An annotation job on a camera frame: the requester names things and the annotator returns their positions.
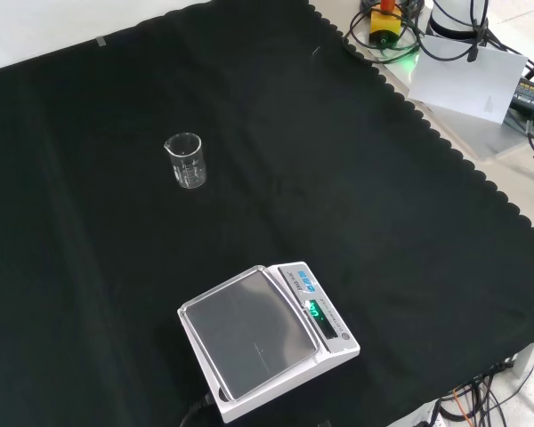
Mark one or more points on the grey table leg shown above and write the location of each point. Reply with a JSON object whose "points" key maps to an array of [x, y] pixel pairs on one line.
{"points": [[526, 358]]}

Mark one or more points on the black bench cloth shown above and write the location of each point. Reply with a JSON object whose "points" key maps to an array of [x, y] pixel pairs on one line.
{"points": [[115, 267]]}

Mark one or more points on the white electronic balance steel pan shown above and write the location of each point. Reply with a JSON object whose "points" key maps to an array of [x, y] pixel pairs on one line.
{"points": [[253, 333]]}

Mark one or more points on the grey metal base plate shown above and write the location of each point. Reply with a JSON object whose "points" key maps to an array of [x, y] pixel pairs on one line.
{"points": [[476, 133]]}

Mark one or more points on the grey tape strip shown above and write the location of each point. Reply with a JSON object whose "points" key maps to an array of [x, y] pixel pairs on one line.
{"points": [[101, 41]]}

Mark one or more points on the small clear tape piece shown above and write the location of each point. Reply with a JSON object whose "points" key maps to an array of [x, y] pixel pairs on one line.
{"points": [[316, 51]]}

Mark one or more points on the small clear glass beaker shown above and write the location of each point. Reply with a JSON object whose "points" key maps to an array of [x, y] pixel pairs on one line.
{"points": [[186, 165]]}

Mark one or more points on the black power adapter brick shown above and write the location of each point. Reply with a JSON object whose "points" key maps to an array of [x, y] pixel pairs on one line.
{"points": [[527, 95]]}

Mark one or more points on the yellow stop button box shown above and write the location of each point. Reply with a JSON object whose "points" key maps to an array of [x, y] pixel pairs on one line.
{"points": [[385, 26]]}

